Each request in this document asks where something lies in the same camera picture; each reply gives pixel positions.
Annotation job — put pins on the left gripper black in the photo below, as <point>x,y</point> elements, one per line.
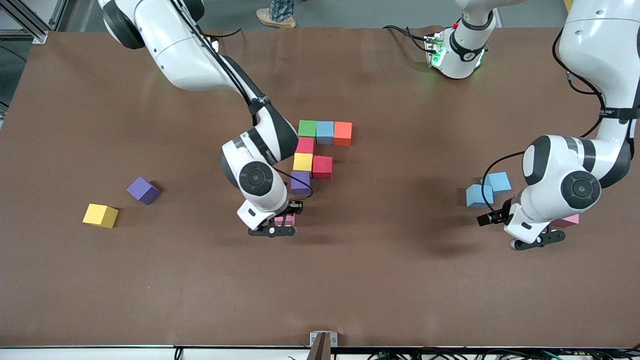
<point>501,215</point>

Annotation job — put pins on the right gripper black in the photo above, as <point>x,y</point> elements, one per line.
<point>295,207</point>

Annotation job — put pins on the pink foam cube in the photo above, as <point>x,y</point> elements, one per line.
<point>286,220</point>
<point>569,220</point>

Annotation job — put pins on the purple foam cube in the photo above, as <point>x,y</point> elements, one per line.
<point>301,182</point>
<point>142,190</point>

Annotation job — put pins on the blue foam cube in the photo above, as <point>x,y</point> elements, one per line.
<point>476,196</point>
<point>500,181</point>
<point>325,132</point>

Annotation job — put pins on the yellow foam cube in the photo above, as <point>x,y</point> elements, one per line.
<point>303,161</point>
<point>100,215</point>

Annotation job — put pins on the red foam cube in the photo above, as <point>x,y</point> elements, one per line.
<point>305,145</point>
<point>322,167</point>

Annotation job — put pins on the green foam cube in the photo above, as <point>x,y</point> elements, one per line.
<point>307,128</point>

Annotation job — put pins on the orange foam cube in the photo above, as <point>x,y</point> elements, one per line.
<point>343,133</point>

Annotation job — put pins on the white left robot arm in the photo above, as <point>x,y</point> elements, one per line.
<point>590,165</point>

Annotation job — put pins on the tan shoe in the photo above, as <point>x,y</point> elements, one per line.
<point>276,19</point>

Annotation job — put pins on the blue plaid trouser leg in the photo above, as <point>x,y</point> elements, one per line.
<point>282,6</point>

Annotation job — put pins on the grey metal bracket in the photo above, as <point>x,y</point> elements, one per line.
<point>314,339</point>

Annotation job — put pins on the brown camera pole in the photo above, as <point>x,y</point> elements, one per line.
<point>321,351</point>

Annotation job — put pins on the aluminium frame profile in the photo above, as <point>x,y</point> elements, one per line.
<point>37,36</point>

